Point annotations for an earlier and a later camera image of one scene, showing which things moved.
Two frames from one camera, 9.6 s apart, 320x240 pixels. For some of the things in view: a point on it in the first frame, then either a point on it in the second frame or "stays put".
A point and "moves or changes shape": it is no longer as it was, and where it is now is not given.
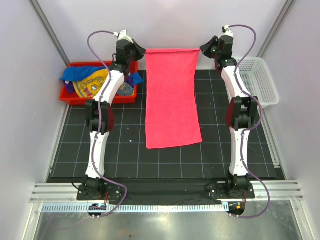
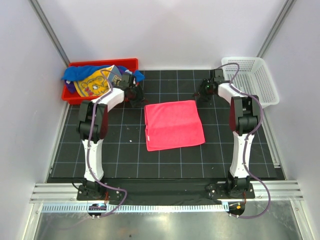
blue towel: x=75 y=73 stays put
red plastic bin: x=68 y=98 stays put
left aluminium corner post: x=50 y=32 stays put
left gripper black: x=140 y=51 → x=141 y=97
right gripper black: x=205 y=48 → x=204 y=97
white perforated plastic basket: x=254 y=78 stays put
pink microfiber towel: x=172 y=111 moves or changes shape
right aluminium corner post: x=287 y=7 stays put
